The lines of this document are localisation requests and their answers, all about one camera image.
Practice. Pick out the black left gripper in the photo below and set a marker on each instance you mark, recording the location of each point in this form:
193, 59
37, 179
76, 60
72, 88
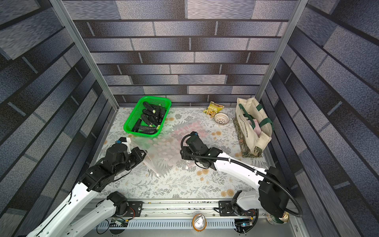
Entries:
137, 152

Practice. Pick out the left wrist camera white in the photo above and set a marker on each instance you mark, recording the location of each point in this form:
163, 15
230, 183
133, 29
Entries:
125, 141

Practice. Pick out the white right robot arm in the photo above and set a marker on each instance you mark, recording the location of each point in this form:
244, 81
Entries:
268, 192

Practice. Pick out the small eggplant at basket wall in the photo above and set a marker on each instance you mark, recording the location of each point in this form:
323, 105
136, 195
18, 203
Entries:
137, 125

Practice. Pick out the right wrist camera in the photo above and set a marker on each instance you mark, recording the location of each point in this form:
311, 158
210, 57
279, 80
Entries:
194, 135

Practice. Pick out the aluminium frame post left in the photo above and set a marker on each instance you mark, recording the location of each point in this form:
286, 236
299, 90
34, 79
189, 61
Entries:
68, 23

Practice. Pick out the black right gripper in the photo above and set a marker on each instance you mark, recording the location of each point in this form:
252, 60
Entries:
186, 152

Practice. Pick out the tape roll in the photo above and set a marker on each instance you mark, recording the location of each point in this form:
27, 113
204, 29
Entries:
199, 222

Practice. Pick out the floral patterned table mat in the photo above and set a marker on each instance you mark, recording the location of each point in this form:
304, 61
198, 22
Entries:
185, 180

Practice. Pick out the green drink can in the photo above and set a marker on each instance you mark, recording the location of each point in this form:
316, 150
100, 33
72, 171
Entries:
277, 220

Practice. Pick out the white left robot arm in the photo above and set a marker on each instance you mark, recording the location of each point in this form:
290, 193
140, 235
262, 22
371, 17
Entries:
61, 223

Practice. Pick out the large eggplant front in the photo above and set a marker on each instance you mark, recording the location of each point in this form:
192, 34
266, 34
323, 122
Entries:
147, 130

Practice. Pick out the green plastic basket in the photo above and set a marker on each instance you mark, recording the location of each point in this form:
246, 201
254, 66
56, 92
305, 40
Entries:
148, 116

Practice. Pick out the aluminium frame post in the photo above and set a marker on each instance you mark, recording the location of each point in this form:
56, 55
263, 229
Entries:
68, 23
298, 10

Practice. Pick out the small patterned bowl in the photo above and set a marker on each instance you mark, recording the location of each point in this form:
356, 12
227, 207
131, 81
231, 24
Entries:
221, 118

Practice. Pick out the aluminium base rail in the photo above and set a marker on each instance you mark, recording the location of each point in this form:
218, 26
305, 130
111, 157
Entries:
173, 218

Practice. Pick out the yellow snack packet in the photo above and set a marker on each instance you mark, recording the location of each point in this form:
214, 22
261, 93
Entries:
213, 109

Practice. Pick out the clear pink-dotted zip-top bag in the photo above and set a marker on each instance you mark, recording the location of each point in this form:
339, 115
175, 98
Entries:
163, 151

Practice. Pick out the aluminium frame post right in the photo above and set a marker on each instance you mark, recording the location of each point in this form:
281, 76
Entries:
298, 10

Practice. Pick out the beige tote bag green handles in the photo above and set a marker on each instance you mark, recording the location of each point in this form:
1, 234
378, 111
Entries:
253, 127

